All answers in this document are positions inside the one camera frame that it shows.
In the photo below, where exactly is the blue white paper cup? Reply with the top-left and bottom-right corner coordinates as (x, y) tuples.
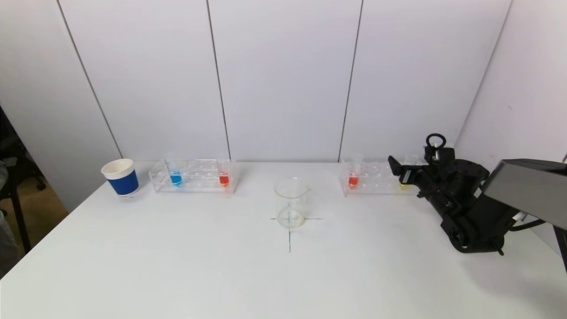
(101, 159), (140, 197)

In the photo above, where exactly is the clear acrylic test tube rack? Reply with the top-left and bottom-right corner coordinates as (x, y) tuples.
(339, 159), (427, 196)
(149, 159), (239, 195)

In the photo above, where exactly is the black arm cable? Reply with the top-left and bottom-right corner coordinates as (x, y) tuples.
(509, 212), (546, 232)

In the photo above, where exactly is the black camera cable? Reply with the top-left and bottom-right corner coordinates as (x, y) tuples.
(426, 133), (447, 152)

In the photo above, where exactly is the clear glass beaker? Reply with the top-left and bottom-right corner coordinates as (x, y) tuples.
(274, 177), (311, 230)

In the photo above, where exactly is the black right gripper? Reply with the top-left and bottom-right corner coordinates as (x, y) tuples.
(388, 155), (443, 198)

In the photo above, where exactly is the test tube with red pigment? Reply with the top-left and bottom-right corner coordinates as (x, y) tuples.
(348, 154), (365, 189)
(217, 156), (231, 187)

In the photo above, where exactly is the test tube with blue pigment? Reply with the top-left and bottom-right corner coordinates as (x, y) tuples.
(166, 155), (183, 187)

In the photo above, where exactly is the grey fabric object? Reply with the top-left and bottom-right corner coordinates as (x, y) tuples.
(0, 210), (23, 277)

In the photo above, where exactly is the test tube with yellow pigment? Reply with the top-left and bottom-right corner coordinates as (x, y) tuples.
(399, 154), (421, 191)

